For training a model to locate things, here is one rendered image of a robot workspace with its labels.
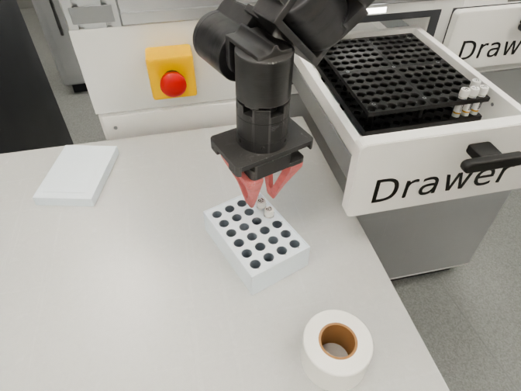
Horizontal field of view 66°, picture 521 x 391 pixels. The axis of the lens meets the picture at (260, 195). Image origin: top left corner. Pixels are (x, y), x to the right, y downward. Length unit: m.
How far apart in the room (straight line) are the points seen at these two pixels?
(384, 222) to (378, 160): 0.69
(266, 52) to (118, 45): 0.36
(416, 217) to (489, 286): 0.51
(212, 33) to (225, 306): 0.30
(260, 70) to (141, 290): 0.30
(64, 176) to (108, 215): 0.11
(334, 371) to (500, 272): 1.30
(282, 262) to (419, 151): 0.20
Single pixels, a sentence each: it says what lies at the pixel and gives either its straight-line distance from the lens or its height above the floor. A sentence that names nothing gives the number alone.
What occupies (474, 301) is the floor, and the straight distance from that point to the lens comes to 1.56.
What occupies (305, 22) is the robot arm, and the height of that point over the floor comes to 1.04.
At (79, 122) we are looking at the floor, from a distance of 2.33.
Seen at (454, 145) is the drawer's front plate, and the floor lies 0.91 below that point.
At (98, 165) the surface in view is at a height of 0.78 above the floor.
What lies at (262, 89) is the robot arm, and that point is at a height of 0.99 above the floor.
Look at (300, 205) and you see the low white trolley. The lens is 0.59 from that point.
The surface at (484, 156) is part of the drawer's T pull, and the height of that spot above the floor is 0.91.
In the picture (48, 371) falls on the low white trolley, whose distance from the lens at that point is 0.51.
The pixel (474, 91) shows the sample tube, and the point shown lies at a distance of 0.62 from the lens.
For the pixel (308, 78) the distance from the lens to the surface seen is 0.65.
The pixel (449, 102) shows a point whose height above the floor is 0.90.
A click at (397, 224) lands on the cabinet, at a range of 1.18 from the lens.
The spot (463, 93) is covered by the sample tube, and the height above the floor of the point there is 0.91.
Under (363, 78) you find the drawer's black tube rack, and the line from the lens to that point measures 0.62.
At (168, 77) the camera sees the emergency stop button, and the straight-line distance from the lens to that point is 0.64.
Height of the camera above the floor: 1.18
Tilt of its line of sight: 44 degrees down
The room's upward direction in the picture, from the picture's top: straight up
